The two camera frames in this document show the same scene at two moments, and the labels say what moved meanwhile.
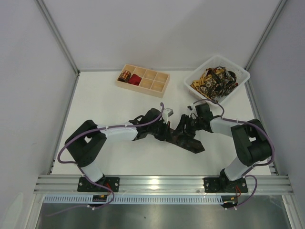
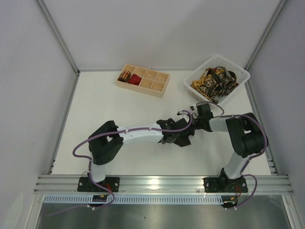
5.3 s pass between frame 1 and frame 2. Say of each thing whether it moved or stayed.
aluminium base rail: stayed
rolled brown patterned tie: stayed
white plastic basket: stayed
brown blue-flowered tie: moved
